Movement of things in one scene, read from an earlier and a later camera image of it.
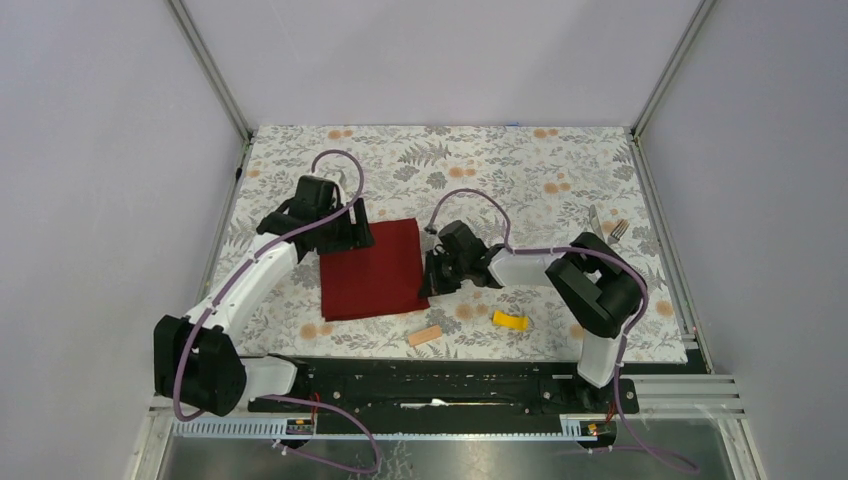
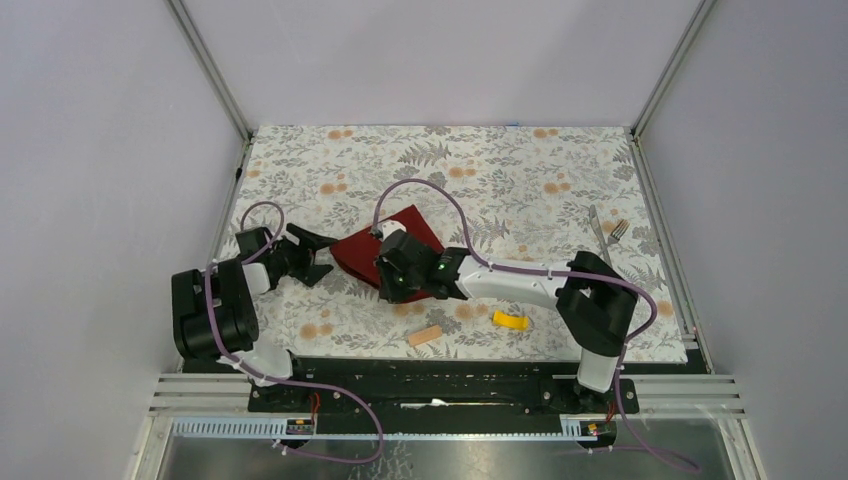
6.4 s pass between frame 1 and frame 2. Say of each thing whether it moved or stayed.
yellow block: stayed
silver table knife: stayed
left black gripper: moved
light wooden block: stayed
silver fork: stayed
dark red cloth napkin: moved
